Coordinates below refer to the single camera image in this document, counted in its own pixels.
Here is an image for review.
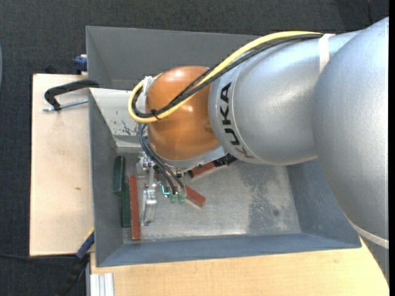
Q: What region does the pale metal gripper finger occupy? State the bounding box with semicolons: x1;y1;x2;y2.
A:
142;181;159;227
136;152;155;179

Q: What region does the red-brown flat block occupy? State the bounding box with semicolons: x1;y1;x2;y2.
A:
128;175;142;242
188;161;217;179
183;184;207;209

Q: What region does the dark green flat block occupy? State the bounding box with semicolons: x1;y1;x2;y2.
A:
120;182;132;228
112;155;127;196

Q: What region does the grey metal bin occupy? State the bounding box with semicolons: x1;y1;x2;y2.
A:
85;25;362;268

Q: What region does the pale wood flat board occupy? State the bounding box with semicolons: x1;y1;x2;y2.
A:
29;73;95;257

